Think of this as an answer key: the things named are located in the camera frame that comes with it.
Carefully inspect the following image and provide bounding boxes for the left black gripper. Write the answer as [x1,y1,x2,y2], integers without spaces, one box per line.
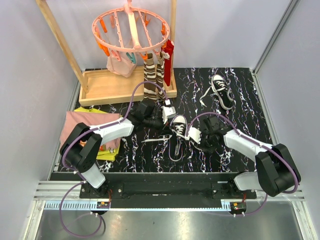
[144,114,174,138]

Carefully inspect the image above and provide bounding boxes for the white shoelace sneaker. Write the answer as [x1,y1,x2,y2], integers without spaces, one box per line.
[199,84,228,108]
[142,125,192,144]

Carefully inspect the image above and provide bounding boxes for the black sneaker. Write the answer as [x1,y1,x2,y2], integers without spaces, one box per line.
[211,74,235,111]
[169,115,187,162]

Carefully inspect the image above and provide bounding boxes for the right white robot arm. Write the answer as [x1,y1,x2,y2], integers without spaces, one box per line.
[188,115,301,199]

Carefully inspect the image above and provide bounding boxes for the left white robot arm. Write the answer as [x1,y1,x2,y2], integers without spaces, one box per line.
[60,100,165,198]

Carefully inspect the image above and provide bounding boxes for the black marble pattern mat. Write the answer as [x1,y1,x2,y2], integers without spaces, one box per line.
[53,67,283,173]

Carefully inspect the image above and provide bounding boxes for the brown striped sock right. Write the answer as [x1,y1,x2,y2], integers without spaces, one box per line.
[156,52,166,101]

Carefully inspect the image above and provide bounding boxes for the brown striped sock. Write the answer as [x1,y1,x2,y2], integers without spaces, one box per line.
[156,52,166,101]
[143,53,157,102]

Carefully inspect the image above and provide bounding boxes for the brown striped sock left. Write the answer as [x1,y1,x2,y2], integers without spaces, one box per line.
[143,53,157,102]

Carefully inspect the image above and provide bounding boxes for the yellow folded t-shirt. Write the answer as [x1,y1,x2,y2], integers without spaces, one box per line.
[74,107,120,162]

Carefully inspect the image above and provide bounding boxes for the pink cloth hanging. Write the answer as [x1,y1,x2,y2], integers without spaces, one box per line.
[106,53,137,78]

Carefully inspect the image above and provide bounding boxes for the red sock hanging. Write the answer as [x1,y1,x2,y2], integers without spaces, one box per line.
[163,39,174,87]

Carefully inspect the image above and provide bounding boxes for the pink folded t-shirt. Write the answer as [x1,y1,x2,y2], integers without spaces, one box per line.
[60,110,120,147]

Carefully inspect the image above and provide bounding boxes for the pink round clip hanger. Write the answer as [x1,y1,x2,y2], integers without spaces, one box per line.
[91,0,173,64]

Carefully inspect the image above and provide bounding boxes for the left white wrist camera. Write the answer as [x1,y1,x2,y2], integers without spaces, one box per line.
[162,106,177,124]

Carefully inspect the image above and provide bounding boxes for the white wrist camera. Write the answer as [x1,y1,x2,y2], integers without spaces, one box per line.
[162,106,177,124]
[187,127,202,144]

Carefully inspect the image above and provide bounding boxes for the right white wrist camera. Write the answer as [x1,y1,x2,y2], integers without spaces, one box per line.
[187,127,202,144]

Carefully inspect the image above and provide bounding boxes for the wooden rack frame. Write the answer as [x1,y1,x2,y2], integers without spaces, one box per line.
[36,0,177,107]

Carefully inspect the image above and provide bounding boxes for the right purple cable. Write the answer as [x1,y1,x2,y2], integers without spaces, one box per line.
[188,111,300,218]

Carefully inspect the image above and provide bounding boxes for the purple cable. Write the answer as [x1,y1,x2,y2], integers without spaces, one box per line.
[58,81,171,237]
[188,111,300,218]

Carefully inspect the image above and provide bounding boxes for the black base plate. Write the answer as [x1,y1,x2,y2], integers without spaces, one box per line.
[49,171,288,201]

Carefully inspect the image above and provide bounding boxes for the aluminium rail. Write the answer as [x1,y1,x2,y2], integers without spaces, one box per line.
[33,181,305,212]

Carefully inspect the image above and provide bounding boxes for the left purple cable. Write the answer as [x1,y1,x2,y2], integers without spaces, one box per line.
[58,81,171,237]

